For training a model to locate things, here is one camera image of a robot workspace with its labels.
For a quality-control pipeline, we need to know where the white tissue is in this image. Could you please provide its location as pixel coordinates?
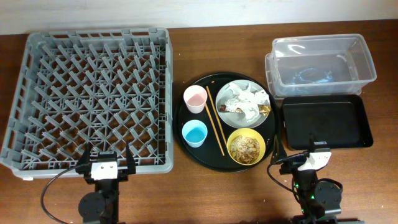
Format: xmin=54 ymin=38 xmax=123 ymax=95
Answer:
xmin=224 ymin=82 xmax=270 ymax=121

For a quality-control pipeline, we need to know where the round black tray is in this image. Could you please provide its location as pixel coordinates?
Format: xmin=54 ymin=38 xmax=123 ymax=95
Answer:
xmin=173 ymin=72 xmax=281 ymax=172

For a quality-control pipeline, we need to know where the clear plastic bin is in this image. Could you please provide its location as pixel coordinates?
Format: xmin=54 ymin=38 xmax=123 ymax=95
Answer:
xmin=265 ymin=34 xmax=377 ymax=100

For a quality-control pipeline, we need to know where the black rectangular tray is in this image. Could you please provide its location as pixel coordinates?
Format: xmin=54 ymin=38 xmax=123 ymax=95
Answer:
xmin=282 ymin=95 xmax=374 ymax=150

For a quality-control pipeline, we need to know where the wooden chopstick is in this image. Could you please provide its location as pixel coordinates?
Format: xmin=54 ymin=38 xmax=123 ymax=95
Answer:
xmin=205 ymin=103 xmax=224 ymax=156
xmin=206 ymin=86 xmax=228 ymax=149

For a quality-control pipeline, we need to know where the brown snack wrapper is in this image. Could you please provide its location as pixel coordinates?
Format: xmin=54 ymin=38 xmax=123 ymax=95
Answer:
xmin=219 ymin=105 xmax=271 ymax=117

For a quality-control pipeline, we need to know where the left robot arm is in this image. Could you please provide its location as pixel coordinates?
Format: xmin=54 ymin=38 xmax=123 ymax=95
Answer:
xmin=75 ymin=148 xmax=136 ymax=223

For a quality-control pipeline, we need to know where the grey plate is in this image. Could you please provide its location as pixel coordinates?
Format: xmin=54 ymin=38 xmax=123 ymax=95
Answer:
xmin=215 ymin=80 xmax=270 ymax=129

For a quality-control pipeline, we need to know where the blue cup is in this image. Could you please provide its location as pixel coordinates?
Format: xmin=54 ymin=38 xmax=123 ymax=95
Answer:
xmin=182 ymin=119 xmax=208 ymax=148

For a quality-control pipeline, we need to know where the yellow bowl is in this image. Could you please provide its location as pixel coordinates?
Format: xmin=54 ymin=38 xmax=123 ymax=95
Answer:
xmin=227 ymin=128 xmax=266 ymax=166

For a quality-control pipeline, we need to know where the pink cup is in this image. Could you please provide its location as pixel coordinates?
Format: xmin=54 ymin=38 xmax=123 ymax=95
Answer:
xmin=183 ymin=85 xmax=208 ymax=114

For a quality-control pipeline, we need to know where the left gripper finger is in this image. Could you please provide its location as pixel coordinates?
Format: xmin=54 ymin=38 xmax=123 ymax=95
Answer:
xmin=75 ymin=143 xmax=91 ymax=174
xmin=126 ymin=142 xmax=136 ymax=174

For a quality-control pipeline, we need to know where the food scraps pile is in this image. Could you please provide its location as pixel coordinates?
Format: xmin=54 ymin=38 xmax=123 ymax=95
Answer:
xmin=230 ymin=136 xmax=260 ymax=164

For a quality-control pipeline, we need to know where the grey dishwasher rack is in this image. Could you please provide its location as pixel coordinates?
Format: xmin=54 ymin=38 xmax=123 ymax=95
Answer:
xmin=1 ymin=28 xmax=174 ymax=180

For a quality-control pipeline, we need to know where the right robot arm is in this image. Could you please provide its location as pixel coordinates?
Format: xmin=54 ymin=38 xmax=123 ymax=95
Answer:
xmin=267 ymin=137 xmax=343 ymax=223

